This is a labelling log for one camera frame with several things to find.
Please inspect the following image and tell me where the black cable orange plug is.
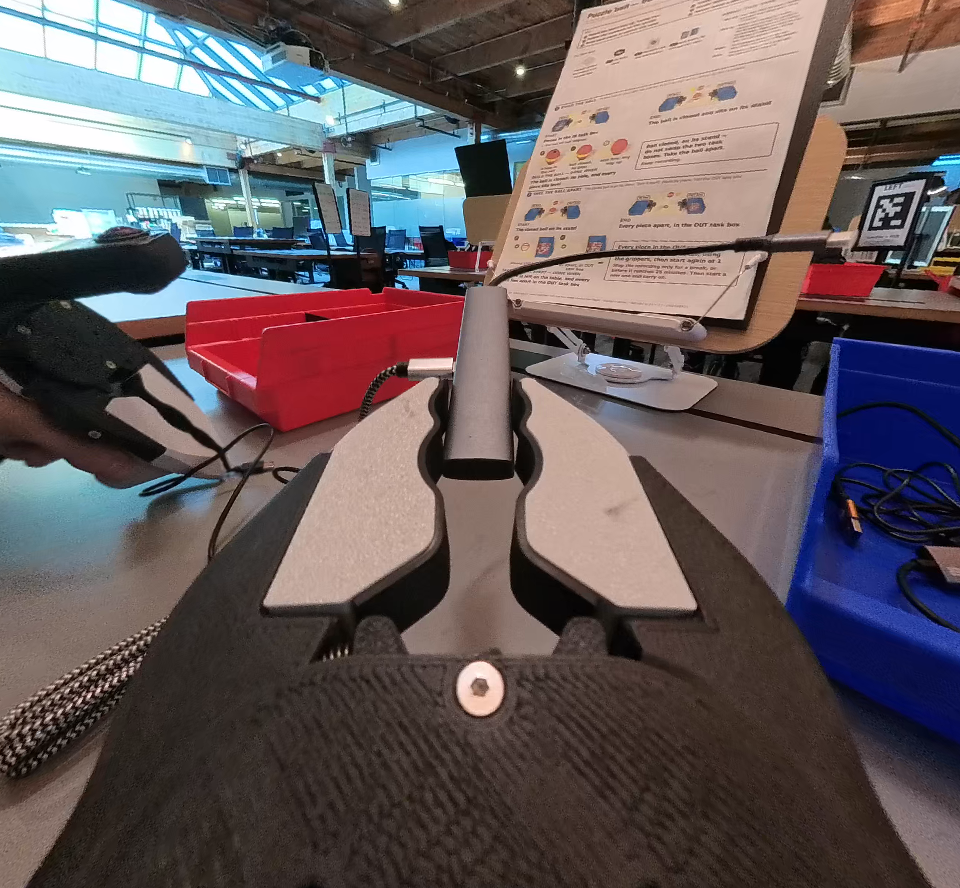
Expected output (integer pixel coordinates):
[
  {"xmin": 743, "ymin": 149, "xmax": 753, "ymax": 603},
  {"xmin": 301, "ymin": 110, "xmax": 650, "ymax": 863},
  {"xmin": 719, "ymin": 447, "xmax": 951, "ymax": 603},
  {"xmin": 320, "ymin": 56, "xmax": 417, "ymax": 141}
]
[{"xmin": 828, "ymin": 400, "xmax": 960, "ymax": 552}]

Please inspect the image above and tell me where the black white marker sign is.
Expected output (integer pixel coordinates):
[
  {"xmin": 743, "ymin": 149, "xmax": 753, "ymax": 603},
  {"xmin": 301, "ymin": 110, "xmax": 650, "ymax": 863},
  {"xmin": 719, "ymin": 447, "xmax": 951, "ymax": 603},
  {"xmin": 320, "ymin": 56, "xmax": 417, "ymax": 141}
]
[{"xmin": 855, "ymin": 174, "xmax": 948, "ymax": 267}]

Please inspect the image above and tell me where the blue plastic bin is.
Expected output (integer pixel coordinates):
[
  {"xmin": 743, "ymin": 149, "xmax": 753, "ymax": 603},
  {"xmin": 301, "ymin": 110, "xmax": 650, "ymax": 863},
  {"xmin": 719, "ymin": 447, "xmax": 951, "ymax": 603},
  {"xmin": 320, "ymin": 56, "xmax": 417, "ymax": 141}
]
[{"xmin": 786, "ymin": 336, "xmax": 960, "ymax": 724}]

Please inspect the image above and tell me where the black cable grey plug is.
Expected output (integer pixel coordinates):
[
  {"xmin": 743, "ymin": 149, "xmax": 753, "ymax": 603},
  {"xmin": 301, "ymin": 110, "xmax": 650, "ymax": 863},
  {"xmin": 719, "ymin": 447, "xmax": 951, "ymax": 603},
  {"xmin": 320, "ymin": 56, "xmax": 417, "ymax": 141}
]
[{"xmin": 896, "ymin": 543, "xmax": 960, "ymax": 634}]

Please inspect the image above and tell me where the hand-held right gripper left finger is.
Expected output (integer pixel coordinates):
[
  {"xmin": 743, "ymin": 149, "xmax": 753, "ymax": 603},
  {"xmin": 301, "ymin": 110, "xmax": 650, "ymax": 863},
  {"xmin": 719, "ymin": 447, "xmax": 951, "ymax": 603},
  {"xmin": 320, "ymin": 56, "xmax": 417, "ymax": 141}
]
[{"xmin": 262, "ymin": 378, "xmax": 451, "ymax": 627}]

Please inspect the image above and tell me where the black monitor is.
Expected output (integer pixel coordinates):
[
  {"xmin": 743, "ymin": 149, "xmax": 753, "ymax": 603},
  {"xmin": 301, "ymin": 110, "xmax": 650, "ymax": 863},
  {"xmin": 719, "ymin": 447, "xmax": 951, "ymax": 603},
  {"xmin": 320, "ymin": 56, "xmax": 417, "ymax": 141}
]
[{"xmin": 455, "ymin": 139, "xmax": 513, "ymax": 198}]

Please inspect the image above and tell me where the person's left hand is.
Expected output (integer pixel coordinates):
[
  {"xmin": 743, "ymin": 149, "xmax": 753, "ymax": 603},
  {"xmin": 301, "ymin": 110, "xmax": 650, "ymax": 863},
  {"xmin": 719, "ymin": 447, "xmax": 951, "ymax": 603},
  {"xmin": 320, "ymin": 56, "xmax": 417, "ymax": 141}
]
[{"xmin": 0, "ymin": 378, "xmax": 162, "ymax": 490}]

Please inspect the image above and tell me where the printed instruction sheet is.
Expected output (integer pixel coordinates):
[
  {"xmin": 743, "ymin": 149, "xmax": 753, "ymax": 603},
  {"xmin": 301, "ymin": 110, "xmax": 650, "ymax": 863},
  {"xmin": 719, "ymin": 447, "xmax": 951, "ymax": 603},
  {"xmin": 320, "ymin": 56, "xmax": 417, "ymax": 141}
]
[{"xmin": 495, "ymin": 0, "xmax": 849, "ymax": 323}]

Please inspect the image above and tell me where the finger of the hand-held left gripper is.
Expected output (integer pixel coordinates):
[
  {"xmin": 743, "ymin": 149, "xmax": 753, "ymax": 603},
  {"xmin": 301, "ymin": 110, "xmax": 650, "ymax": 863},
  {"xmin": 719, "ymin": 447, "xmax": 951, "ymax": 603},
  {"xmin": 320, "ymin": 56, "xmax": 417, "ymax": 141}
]
[
  {"xmin": 138, "ymin": 449, "xmax": 230, "ymax": 484},
  {"xmin": 105, "ymin": 359, "xmax": 234, "ymax": 469}
]

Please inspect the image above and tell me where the black white braided cable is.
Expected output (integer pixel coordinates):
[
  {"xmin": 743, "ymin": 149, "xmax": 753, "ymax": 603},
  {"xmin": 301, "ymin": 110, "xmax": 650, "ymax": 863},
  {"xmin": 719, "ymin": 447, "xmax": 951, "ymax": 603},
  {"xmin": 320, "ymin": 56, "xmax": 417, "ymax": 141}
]
[{"xmin": 0, "ymin": 357, "xmax": 457, "ymax": 780}]

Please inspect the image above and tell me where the white ceiling projector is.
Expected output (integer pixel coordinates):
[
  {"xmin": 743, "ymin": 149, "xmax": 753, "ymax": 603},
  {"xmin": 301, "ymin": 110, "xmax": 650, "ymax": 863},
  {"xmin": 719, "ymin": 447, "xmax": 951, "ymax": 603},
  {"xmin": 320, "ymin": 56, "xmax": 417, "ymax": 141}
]
[{"xmin": 261, "ymin": 44, "xmax": 331, "ymax": 83}]

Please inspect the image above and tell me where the instruction sheet on stand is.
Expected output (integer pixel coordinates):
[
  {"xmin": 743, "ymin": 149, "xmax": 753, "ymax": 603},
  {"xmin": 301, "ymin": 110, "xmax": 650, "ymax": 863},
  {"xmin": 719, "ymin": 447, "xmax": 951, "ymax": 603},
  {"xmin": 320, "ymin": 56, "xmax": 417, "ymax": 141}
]
[{"xmin": 461, "ymin": 0, "xmax": 879, "ymax": 413}]

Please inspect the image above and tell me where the red plastic bin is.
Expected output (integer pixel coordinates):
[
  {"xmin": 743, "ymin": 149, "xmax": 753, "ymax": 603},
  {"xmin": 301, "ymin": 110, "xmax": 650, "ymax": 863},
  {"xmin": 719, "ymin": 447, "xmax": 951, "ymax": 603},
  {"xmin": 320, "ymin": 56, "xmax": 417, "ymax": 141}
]
[{"xmin": 185, "ymin": 286, "xmax": 466, "ymax": 433}]

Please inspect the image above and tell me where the black hub cable silver plug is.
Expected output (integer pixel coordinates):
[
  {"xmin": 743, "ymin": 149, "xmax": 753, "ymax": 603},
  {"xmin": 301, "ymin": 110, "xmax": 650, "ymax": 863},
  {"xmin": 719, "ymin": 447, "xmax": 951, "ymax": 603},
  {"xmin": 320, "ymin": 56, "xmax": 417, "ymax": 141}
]
[{"xmin": 486, "ymin": 228, "xmax": 860, "ymax": 289}]

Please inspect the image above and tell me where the dark grey usb hub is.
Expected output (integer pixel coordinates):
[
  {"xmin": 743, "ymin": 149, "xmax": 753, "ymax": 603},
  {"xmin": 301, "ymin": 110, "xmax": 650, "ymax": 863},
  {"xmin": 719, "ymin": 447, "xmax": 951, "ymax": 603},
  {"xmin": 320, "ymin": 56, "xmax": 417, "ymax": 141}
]
[{"xmin": 442, "ymin": 286, "xmax": 517, "ymax": 483}]

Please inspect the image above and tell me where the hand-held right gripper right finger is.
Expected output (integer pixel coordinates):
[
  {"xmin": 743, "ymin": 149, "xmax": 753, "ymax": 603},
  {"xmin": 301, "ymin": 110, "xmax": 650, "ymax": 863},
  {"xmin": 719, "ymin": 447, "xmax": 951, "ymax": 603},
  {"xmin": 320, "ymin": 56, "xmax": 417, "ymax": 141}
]
[{"xmin": 512, "ymin": 378, "xmax": 701, "ymax": 623}]

